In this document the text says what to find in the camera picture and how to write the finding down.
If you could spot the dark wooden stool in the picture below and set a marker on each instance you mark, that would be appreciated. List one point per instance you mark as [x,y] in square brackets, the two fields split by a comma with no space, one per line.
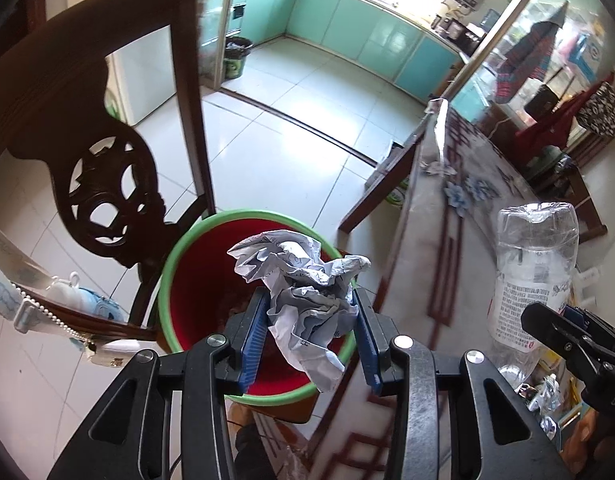
[377,185]

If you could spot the red cloth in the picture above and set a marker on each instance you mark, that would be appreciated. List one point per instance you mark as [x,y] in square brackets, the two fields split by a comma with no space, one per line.
[552,127]

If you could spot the black white patterned bag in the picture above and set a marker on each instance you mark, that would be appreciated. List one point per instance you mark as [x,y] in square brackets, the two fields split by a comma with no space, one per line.
[600,110]

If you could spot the blue white cloth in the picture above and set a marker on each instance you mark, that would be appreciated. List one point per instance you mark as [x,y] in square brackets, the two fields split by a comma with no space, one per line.
[87,297]

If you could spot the white foam piece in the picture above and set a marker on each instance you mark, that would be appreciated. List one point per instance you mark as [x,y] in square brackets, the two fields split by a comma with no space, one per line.
[589,276]

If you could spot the hanging plaid cloth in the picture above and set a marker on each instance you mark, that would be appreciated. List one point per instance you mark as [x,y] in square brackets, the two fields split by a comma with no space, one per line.
[527,55]

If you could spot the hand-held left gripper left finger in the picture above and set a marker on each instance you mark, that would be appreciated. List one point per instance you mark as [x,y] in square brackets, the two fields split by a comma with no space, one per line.
[252,345]

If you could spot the dark carved wooden chair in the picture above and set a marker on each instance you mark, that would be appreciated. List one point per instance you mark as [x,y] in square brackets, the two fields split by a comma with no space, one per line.
[37,85]

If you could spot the black kitchen waste bin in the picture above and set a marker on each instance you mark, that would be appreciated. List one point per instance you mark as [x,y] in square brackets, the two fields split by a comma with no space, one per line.
[236,57]

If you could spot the white crumpled tissue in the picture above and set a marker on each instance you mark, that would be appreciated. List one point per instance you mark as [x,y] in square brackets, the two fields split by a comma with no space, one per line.
[440,167]

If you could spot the red bin with green rim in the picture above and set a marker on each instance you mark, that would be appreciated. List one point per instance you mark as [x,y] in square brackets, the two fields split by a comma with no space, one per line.
[207,280]

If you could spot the white refrigerator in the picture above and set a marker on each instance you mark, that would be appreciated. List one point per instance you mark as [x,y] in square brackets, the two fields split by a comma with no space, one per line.
[142,75]

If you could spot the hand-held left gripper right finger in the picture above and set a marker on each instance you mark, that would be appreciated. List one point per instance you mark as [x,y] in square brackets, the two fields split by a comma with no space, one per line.
[367,347]

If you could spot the small white purse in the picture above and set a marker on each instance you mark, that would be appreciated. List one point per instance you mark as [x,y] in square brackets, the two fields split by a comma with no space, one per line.
[114,352]

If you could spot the teal kitchen cabinets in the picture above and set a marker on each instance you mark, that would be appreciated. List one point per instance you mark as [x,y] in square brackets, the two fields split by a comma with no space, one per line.
[357,25]

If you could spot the white paper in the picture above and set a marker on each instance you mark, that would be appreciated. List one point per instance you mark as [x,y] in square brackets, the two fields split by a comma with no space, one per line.
[297,280]

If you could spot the clear plastic bottle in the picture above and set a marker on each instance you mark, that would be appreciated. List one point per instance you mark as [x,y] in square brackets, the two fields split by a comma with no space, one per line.
[532,270]

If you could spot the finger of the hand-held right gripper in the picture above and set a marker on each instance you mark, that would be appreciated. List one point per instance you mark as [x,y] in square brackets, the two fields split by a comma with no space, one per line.
[542,322]
[580,316]

